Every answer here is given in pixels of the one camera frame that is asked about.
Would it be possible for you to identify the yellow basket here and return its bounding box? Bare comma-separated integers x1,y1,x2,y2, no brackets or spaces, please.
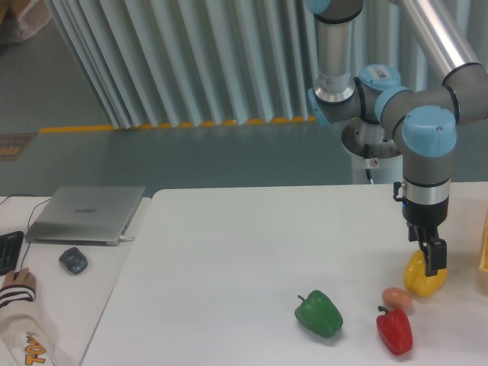
478,218,488,274

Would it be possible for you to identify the green bell pepper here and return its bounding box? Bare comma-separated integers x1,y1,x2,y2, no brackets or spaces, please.
294,290,344,339

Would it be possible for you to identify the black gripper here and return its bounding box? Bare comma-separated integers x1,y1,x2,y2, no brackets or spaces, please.
402,198,449,277

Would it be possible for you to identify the silver laptop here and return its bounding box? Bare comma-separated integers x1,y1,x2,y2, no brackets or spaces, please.
25,186,145,246

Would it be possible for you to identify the cardboard box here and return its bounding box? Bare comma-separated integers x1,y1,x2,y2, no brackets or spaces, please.
1,0,52,44

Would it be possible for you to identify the black laptop cable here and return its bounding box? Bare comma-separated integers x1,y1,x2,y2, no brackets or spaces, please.
0,193,53,272

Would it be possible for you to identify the red bell pepper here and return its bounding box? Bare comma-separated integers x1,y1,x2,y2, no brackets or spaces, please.
376,306,413,355

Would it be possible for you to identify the white striped sleeve forearm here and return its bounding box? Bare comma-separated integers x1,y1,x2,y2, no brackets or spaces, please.
1,285,69,365

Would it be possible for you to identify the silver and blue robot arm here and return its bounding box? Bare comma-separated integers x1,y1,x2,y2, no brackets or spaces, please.
306,1,487,277

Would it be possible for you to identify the white folding partition screen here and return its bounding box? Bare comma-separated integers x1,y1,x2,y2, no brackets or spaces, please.
43,0,488,130

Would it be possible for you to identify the yellow bell pepper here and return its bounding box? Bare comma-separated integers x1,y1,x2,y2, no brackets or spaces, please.
403,250,448,297

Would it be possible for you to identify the dark grey computer mouse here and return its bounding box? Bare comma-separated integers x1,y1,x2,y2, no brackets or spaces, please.
59,247,88,275

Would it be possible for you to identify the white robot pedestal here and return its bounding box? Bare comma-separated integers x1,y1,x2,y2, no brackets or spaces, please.
341,118,403,185

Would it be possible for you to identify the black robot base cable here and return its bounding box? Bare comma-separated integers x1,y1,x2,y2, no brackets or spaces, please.
362,143,375,185

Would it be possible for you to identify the person's hand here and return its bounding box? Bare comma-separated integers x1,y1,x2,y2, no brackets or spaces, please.
1,268,37,300

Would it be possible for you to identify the brown egg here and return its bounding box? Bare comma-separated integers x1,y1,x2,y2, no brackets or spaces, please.
381,287,413,310

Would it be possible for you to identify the black keyboard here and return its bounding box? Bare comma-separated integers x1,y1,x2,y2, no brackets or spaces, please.
0,231,24,276

